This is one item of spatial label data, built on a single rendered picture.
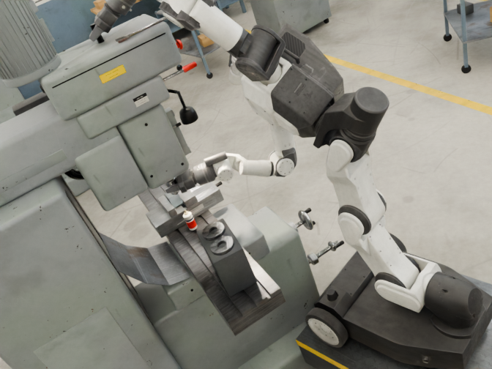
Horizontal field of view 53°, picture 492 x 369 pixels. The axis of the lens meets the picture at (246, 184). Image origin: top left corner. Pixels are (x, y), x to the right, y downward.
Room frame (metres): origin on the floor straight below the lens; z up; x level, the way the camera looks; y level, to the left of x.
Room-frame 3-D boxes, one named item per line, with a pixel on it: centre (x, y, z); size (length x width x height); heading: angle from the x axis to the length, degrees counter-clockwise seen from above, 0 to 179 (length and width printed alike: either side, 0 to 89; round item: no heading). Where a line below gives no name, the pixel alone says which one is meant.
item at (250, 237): (1.80, 0.29, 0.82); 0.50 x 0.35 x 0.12; 107
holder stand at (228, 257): (1.46, 0.17, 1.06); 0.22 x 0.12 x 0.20; 10
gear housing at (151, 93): (1.79, 0.33, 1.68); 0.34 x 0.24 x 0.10; 107
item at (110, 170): (1.75, 0.48, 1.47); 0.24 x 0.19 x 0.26; 17
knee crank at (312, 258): (1.82, -0.26, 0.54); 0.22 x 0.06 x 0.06; 107
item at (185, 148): (1.83, 0.19, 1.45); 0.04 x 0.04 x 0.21; 17
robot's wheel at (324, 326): (1.41, -0.10, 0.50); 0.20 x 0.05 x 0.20; 36
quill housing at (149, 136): (1.80, 0.30, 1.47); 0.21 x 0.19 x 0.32; 17
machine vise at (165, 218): (1.97, 0.31, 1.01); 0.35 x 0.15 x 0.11; 108
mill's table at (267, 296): (1.85, 0.31, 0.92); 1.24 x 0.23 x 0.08; 17
